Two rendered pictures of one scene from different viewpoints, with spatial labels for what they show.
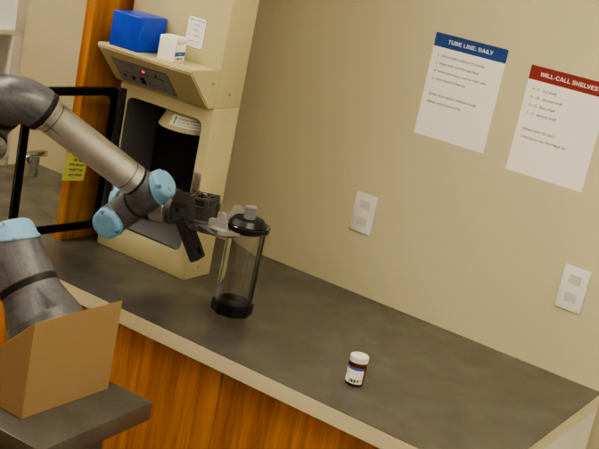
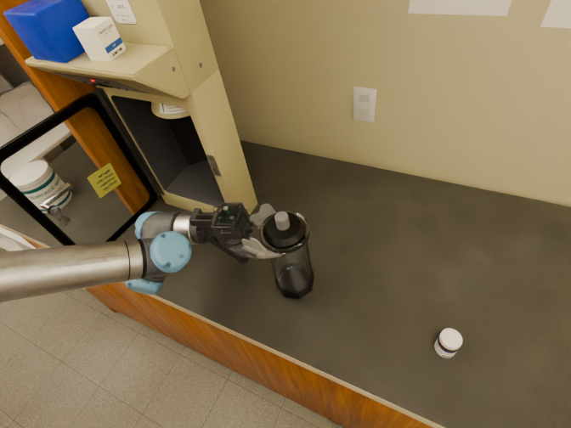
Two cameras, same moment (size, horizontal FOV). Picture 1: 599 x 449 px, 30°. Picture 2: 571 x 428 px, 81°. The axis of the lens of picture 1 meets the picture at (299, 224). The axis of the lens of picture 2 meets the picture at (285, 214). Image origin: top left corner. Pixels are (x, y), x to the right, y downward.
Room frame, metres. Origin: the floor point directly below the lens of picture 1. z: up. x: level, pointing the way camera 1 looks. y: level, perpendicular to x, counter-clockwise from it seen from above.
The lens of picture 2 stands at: (2.12, 0.08, 1.76)
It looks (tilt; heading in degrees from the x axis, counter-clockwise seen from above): 49 degrees down; 3
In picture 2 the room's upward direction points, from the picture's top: 11 degrees counter-clockwise
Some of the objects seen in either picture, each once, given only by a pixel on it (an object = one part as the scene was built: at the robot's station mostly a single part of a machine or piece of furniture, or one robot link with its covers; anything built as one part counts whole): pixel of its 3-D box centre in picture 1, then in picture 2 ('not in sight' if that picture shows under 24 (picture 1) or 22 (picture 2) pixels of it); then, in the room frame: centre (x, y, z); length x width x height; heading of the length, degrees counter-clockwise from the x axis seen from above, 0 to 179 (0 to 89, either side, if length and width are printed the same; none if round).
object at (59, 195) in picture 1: (63, 160); (89, 185); (2.83, 0.64, 1.19); 0.30 x 0.01 x 0.40; 144
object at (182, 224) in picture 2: (163, 207); (192, 227); (2.63, 0.34, 1.18); 0.08 x 0.05 x 0.08; 164
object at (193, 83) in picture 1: (155, 74); (108, 77); (2.84, 0.44, 1.46); 0.32 x 0.12 x 0.10; 59
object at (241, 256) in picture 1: (240, 265); (290, 256); (2.57, 0.12, 1.09); 0.11 x 0.11 x 0.21
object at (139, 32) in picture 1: (138, 31); (55, 28); (2.88, 0.51, 1.55); 0.10 x 0.10 x 0.09; 59
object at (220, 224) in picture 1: (223, 224); (258, 245); (2.54, 0.18, 1.20); 0.09 x 0.03 x 0.06; 50
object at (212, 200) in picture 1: (192, 210); (222, 227); (2.61, 0.26, 1.19); 0.12 x 0.08 x 0.09; 74
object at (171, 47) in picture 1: (172, 47); (100, 39); (2.82, 0.40, 1.54); 0.05 x 0.05 x 0.06; 67
